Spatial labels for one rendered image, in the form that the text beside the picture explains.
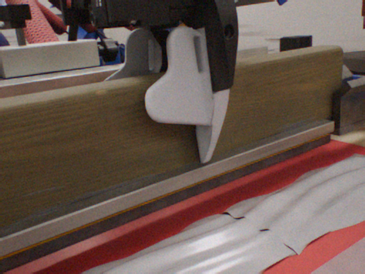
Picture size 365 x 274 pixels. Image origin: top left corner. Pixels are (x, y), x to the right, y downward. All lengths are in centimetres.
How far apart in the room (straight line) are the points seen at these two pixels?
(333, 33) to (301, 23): 24
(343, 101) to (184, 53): 19
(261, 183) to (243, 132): 6
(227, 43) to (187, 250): 13
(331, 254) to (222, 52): 14
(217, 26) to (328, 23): 238
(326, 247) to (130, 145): 14
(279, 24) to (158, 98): 262
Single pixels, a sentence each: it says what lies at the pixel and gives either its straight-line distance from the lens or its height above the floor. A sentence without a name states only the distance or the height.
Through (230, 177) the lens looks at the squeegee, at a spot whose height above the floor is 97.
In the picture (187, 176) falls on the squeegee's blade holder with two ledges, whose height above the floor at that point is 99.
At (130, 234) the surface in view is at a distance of 28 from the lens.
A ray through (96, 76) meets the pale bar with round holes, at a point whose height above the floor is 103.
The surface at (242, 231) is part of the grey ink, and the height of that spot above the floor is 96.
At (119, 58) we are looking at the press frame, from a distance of 95.
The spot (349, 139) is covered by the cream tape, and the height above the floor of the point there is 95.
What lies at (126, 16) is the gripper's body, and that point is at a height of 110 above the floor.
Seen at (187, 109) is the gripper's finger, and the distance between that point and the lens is 25.
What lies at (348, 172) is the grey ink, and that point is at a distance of 36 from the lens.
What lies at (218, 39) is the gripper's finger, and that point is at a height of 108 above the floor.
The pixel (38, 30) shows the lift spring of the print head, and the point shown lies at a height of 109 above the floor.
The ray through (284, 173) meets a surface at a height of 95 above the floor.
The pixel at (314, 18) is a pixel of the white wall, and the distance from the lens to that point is 267.
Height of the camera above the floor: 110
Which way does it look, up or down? 17 degrees down
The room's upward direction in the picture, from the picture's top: 4 degrees counter-clockwise
